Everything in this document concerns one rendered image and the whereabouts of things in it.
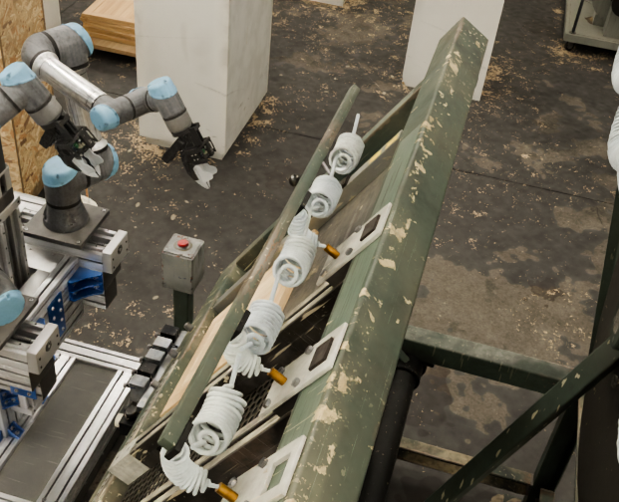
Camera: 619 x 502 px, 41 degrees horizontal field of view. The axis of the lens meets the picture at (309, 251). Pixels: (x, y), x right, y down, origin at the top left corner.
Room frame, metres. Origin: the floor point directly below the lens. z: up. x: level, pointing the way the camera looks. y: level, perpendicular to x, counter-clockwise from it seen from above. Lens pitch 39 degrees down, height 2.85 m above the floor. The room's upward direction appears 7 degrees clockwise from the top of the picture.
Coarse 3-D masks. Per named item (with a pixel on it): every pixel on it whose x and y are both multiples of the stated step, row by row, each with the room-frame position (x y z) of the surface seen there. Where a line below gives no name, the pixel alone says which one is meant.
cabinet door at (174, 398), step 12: (264, 276) 1.92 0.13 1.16; (264, 288) 1.83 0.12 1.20; (288, 288) 1.66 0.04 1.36; (252, 300) 1.82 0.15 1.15; (276, 300) 1.63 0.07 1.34; (216, 324) 1.92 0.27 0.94; (204, 336) 1.90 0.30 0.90; (204, 348) 1.80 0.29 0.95; (192, 360) 1.78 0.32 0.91; (192, 372) 1.68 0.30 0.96; (216, 372) 1.53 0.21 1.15; (180, 384) 1.66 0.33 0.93; (180, 396) 1.56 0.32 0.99; (168, 408) 1.56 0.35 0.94
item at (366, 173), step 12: (396, 144) 1.92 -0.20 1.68; (372, 156) 1.98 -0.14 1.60; (384, 156) 1.93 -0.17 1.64; (360, 168) 1.98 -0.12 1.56; (372, 168) 1.94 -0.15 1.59; (384, 168) 1.93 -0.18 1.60; (360, 180) 1.94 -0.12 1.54; (348, 192) 1.95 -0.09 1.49; (312, 216) 1.97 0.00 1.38; (312, 228) 1.97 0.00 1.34; (276, 252) 1.99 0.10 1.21; (228, 300) 2.02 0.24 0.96
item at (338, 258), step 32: (384, 224) 1.22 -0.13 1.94; (352, 256) 1.20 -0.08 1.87; (320, 288) 1.28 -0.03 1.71; (288, 320) 1.28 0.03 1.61; (320, 320) 1.23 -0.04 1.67; (288, 352) 1.24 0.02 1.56; (256, 384) 1.25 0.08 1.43; (192, 416) 1.28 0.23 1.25; (128, 448) 1.35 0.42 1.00; (160, 448) 1.30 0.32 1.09; (128, 480) 1.32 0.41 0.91
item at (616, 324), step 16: (608, 288) 1.46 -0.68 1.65; (608, 304) 1.40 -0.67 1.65; (608, 320) 1.35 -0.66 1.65; (608, 336) 1.30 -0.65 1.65; (608, 384) 1.16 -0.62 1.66; (592, 400) 1.21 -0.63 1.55; (608, 400) 1.11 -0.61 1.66; (592, 416) 1.16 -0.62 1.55; (608, 416) 1.07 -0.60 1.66; (592, 432) 1.12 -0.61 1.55; (608, 432) 1.03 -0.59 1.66; (592, 448) 1.07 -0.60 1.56; (608, 448) 0.99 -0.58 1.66; (592, 464) 1.03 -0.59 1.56; (608, 464) 0.96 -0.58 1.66; (592, 480) 0.99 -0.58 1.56; (608, 480) 0.92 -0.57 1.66; (592, 496) 0.95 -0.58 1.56; (608, 496) 0.89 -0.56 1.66
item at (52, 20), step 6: (48, 0) 5.37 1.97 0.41; (54, 0) 5.44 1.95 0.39; (48, 6) 5.36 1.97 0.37; (54, 6) 5.43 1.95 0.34; (48, 12) 5.35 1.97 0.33; (54, 12) 5.42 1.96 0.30; (48, 18) 5.34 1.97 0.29; (54, 18) 5.42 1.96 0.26; (60, 18) 5.49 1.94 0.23; (48, 24) 5.33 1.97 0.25; (54, 24) 5.41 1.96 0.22; (60, 24) 5.48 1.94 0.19
